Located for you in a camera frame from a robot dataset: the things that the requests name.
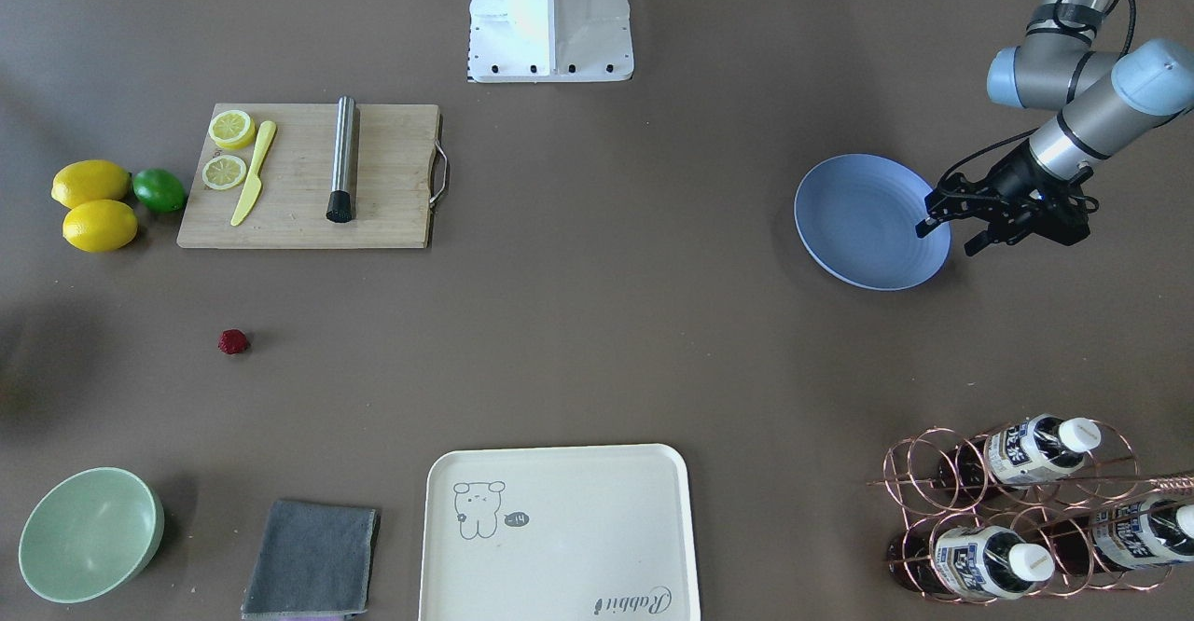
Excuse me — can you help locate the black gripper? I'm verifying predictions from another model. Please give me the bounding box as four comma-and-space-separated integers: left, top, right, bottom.
913, 145, 1093, 256

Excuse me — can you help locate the blue plate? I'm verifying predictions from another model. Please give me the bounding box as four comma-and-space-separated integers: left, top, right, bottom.
793, 154, 950, 291

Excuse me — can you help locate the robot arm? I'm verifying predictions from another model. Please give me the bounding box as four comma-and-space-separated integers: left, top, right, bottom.
913, 0, 1193, 256

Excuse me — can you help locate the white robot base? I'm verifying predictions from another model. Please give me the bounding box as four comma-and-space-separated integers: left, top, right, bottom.
466, 0, 635, 84

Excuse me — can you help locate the red strawberry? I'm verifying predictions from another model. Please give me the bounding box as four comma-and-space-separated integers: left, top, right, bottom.
217, 328, 251, 356

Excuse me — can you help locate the tea bottle back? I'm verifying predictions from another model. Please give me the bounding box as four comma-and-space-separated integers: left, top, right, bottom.
1030, 494, 1193, 574
933, 414, 1102, 502

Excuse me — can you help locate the tea bottle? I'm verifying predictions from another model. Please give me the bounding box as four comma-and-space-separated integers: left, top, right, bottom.
933, 414, 1102, 502
1030, 494, 1193, 574
884, 516, 1055, 604

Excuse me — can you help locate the tea bottle front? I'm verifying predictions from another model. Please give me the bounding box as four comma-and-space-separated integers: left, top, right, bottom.
884, 516, 1055, 604

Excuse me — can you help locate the cream rabbit tray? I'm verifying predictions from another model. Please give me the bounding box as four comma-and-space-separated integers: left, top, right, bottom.
419, 443, 702, 620

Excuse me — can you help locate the wooden cutting board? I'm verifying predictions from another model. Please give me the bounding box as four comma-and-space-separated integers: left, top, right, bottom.
176, 103, 443, 250

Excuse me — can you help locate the steel muddler black tip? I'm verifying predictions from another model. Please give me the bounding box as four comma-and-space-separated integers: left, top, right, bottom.
326, 96, 358, 223

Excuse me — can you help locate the yellow plastic knife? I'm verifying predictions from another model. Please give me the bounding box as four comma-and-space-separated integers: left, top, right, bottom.
229, 119, 277, 227

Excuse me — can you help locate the grey folded cloth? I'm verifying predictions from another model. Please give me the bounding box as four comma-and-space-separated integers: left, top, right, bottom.
242, 499, 378, 620

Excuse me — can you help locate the lower lemon slice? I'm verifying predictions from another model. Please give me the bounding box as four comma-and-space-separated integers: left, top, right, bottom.
207, 107, 257, 150

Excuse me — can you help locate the lemon slice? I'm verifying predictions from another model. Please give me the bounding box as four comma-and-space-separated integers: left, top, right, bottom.
201, 154, 248, 191
207, 107, 257, 150

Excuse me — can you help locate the upper lemon slice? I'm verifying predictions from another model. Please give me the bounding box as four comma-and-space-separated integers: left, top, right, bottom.
201, 154, 248, 191

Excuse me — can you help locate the green lime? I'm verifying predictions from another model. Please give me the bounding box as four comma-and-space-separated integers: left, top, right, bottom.
131, 168, 187, 214

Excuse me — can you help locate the yellow lemon far side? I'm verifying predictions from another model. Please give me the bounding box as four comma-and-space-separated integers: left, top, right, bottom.
62, 199, 139, 253

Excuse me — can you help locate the yellow lemon near board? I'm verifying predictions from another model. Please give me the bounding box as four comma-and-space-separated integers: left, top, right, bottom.
50, 159, 131, 209

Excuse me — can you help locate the green bowl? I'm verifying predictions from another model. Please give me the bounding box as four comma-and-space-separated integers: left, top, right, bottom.
19, 467, 165, 604

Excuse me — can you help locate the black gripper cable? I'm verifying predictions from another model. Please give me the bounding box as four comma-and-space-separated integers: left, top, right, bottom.
925, 0, 1138, 221

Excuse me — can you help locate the copper wire bottle rack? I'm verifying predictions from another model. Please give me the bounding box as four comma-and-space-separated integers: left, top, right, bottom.
880, 419, 1190, 600

